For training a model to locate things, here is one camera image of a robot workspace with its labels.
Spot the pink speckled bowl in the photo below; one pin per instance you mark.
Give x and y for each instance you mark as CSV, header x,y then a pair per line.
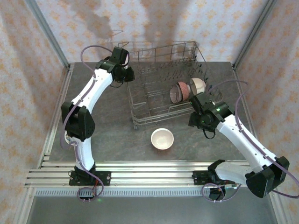
x,y
184,89

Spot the plain white bowl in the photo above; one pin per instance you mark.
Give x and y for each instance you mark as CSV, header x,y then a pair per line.
x,y
162,138

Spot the blue yellow patterned bowl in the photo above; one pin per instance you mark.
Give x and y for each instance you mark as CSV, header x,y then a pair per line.
x,y
67,137

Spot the aluminium frame post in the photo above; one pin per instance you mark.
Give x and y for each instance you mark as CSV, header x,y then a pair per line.
x,y
254,32
46,30

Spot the small black connector box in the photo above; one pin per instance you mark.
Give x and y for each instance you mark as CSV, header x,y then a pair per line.
x,y
85,198

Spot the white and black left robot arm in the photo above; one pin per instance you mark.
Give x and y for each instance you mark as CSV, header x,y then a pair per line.
x,y
93,88

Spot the aluminium side rail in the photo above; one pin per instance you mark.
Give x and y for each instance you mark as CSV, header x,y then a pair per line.
x,y
247,112
54,116

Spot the black electronics module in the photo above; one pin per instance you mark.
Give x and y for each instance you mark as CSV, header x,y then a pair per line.
x,y
227,192

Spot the cream bowl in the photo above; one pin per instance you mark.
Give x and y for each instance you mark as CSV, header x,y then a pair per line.
x,y
198,85

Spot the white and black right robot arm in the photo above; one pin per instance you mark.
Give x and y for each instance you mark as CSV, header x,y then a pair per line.
x,y
243,140

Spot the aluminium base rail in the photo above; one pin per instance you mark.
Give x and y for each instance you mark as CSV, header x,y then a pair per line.
x,y
151,172

